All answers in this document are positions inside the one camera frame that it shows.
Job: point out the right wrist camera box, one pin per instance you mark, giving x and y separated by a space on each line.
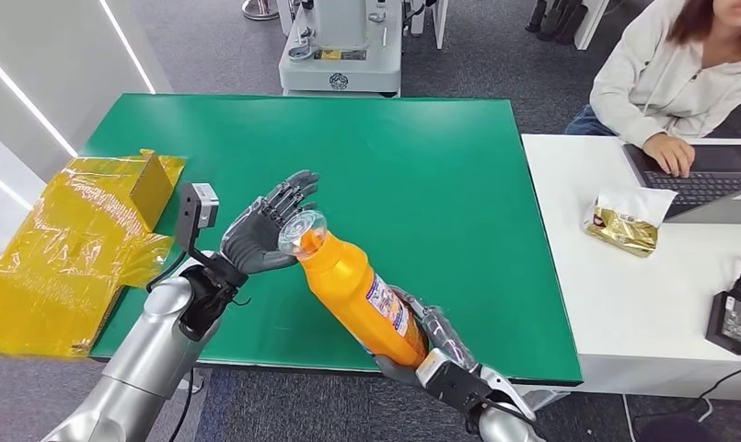
452 384

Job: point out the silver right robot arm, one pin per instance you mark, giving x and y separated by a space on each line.
504 427

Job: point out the white machine base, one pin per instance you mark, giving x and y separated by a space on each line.
339 67

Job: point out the white table foot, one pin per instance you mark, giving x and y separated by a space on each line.
193 381

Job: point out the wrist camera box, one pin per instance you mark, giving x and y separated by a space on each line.
452 384
194 210

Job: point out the dark grey laptop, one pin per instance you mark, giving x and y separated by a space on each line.
705 183

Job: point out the person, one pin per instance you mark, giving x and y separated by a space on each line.
663 79

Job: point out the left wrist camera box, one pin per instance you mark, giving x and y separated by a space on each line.
194 210

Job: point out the person's hand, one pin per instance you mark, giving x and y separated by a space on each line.
672 154

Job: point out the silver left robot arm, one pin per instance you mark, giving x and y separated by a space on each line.
153 360

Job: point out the yellow taped cardboard box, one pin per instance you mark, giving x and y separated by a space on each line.
71 256

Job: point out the chrome stand base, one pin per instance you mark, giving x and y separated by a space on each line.
260 9

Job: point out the gold and white snack bag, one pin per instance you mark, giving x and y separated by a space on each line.
626 229

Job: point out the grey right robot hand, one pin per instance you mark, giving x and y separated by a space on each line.
446 332

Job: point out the black power adapter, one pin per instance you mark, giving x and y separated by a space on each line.
731 320

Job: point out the orange plastic bottle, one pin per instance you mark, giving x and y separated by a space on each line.
358 299

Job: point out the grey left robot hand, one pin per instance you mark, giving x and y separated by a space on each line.
251 241

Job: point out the white desk leg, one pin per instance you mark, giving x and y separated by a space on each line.
589 24

